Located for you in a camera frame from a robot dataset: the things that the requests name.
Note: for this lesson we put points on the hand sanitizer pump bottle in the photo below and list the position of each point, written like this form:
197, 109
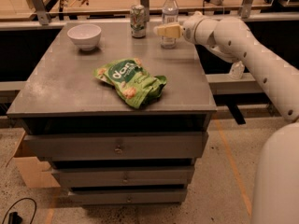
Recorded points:
237, 70

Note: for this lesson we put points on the green soda can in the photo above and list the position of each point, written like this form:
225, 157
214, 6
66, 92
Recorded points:
137, 21

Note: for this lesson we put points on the clear blue plastic water bottle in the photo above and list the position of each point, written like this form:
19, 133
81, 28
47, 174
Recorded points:
169, 15

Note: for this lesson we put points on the white bowl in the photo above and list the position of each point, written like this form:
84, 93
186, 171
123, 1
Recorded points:
85, 36

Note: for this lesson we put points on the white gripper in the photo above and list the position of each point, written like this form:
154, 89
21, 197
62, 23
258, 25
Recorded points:
188, 32

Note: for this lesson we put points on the cardboard box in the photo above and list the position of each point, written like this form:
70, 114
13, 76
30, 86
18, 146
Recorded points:
35, 174

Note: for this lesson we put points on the black power adapter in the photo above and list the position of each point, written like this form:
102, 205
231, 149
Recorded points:
14, 218

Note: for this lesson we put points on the grey drawer cabinet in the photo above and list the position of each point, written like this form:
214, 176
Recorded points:
102, 150

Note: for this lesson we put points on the green rice chip bag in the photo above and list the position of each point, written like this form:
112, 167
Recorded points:
132, 82

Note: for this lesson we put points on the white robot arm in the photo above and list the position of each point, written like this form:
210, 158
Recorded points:
276, 188

